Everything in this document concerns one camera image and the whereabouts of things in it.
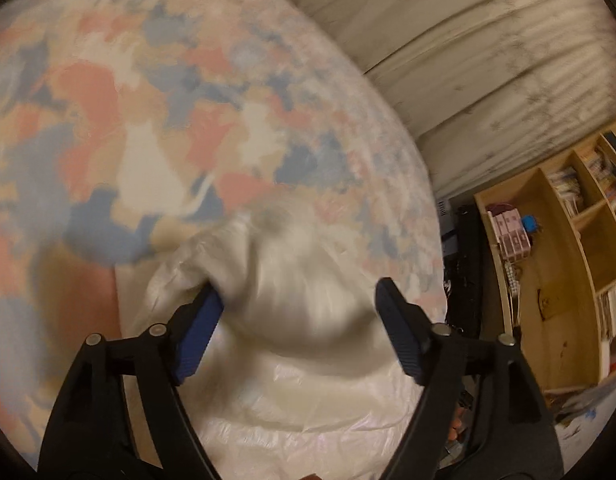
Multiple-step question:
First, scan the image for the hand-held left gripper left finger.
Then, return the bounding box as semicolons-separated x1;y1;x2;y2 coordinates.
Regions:
38;283;225;480

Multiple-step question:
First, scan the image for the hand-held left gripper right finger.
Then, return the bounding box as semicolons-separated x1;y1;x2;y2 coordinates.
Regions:
374;276;564;480

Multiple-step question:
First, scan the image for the white puffer jacket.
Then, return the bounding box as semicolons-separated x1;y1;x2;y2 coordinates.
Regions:
115;200;446;480

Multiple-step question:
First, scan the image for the pink drawer organizer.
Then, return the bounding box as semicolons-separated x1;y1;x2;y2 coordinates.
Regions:
490;210;531;261

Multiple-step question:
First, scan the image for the wooden desk shelf unit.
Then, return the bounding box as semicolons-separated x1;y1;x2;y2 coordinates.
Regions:
473;115;616;426

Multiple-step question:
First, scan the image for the row of books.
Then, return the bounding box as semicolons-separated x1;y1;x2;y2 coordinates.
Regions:
545;167;586;213

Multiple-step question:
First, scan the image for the cat print blanket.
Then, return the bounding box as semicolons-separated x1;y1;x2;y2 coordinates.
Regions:
0;0;445;471

